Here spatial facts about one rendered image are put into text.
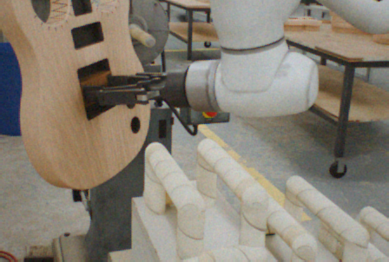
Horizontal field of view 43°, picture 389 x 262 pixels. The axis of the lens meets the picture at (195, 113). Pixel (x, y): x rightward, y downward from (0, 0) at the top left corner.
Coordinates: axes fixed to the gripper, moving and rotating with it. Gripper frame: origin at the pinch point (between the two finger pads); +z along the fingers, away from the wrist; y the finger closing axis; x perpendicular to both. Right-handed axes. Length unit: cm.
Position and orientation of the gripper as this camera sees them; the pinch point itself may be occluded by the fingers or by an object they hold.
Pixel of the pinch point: (99, 88)
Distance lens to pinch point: 96.8
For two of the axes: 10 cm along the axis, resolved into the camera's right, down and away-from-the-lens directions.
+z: -9.0, -0.1, 4.4
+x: -1.4, -9.5, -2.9
